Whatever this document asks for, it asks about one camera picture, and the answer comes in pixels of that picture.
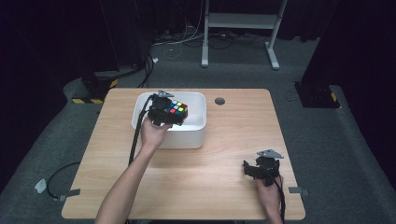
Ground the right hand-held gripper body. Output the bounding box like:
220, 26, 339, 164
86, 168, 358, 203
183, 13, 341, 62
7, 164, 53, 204
254, 148, 285, 188

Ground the black stand base yellow mark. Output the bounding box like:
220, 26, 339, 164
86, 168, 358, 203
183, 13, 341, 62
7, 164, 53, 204
293, 81, 342, 109

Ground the person's left hand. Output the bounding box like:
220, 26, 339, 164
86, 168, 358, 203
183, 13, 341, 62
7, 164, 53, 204
139, 117, 174, 151

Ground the black floor cable bundle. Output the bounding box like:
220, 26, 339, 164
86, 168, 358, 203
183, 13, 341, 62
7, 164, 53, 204
136, 53, 156, 89

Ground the small white plastic tag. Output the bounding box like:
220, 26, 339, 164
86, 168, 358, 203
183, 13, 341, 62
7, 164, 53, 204
34, 178, 48, 194

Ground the white floor cable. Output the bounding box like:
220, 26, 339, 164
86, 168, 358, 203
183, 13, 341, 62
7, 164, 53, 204
151, 12, 206, 61

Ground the grey tape strip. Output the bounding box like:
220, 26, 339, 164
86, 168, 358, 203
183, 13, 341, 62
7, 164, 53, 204
288, 186, 310, 197
57, 188, 81, 203

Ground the multicoloured puzzle cube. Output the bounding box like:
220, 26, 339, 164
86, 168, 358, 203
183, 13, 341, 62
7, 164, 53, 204
165, 99, 189, 127

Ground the white metal stand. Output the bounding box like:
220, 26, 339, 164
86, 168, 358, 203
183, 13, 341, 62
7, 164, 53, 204
201, 0, 289, 71

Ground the tangle of black floor cables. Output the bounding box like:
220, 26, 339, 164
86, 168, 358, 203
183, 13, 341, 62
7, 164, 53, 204
152, 28, 270, 50

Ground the black yellow striped stand base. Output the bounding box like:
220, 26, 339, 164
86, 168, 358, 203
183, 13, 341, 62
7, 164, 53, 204
71, 69, 120, 105

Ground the hand-held gripper black cable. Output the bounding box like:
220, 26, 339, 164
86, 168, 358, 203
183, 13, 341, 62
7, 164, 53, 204
127, 93, 156, 166
262, 164, 287, 224

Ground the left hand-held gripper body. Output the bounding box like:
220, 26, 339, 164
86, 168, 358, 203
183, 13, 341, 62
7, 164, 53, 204
147, 89, 176, 127

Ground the person's right hand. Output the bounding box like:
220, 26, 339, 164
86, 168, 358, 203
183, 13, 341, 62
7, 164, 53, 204
254, 175, 286, 217

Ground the left hand-held gripper black cable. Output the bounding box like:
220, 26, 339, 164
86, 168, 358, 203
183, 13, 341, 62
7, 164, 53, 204
127, 93, 156, 166

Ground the thin black floor cable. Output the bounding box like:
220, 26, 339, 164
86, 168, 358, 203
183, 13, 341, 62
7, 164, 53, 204
46, 161, 81, 200

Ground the white plastic bin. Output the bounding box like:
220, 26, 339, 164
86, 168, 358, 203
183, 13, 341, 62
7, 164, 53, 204
131, 91, 207, 149

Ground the right hand-held gripper black cable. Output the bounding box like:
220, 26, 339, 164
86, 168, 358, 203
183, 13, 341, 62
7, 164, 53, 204
262, 164, 287, 224

